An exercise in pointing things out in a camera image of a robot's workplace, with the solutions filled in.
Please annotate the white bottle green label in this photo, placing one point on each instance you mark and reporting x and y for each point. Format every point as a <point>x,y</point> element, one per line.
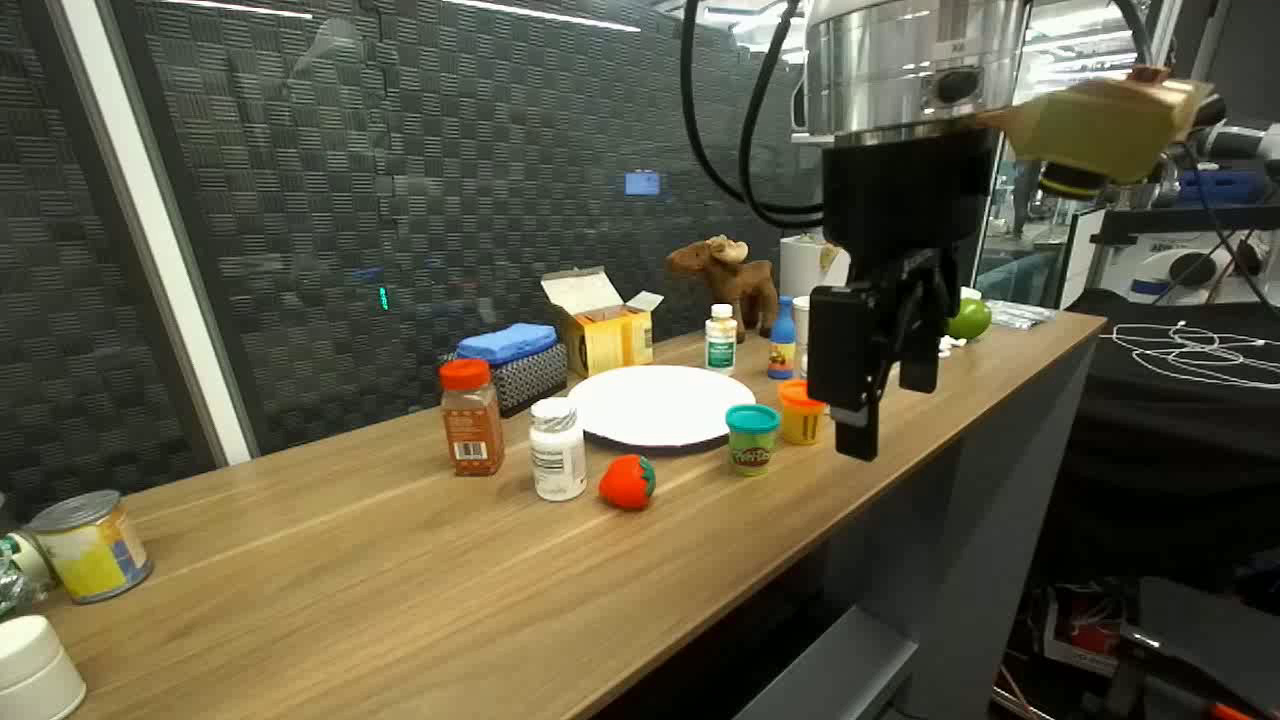
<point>722,340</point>

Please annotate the small white green object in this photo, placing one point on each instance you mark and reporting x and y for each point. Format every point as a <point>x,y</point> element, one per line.
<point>22,566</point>

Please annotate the green fruit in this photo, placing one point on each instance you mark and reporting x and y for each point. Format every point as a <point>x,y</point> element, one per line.
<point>973,320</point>

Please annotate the black camera on stand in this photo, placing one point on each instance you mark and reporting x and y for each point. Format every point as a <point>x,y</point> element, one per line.
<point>1243,143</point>

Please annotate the yellowish wrist camera box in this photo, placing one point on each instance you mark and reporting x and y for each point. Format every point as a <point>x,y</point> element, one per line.
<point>1102,126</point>

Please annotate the brown moose plush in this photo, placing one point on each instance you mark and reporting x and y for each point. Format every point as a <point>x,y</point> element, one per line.
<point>742,283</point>

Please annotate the yellow tub orange lid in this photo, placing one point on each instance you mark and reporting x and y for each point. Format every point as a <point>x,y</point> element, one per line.
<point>796,421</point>

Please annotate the white lab machine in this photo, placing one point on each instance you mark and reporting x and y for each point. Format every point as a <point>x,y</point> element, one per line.
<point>1175,266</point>

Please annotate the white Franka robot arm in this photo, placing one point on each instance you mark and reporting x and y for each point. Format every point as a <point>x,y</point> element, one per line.
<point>906,63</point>

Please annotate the white paper sheet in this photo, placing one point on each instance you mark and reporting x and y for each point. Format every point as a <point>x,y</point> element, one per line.
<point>1026,314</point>

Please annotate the tin can yellow label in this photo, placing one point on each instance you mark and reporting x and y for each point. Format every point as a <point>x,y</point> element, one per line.
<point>95,550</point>

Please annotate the white round jar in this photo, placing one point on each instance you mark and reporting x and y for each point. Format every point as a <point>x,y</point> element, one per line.
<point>34,673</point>

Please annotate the blue glue bottle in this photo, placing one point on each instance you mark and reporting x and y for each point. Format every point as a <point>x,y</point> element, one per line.
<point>781,347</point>

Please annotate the grey bin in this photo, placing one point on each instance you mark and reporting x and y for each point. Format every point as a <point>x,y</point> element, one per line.
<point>835,667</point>

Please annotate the large white pill bottle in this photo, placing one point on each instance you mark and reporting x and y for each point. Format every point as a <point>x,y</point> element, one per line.
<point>559,455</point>

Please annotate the white wall post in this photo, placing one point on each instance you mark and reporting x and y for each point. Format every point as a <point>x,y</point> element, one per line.
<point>146,224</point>

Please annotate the open yellow cardboard box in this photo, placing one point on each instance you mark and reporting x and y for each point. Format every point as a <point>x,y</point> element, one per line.
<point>607,334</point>

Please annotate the black covered desk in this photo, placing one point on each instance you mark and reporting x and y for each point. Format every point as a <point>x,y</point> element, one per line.
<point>1175,464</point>

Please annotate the blue sponge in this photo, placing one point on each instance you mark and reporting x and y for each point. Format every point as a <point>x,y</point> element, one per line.
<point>507,340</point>

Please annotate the orange cap spice jar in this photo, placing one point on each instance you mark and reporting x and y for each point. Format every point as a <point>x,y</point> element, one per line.
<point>469,421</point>

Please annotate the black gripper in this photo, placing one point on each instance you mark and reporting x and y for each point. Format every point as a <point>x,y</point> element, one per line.
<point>906,192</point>

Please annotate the white paper plate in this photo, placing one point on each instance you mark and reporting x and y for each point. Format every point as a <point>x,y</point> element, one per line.
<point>660,407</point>

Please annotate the yellow tub teal lid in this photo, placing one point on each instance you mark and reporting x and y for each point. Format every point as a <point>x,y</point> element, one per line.
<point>753,433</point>

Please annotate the red strawberry plush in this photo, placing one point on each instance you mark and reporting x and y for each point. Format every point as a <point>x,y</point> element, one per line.
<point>626,482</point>

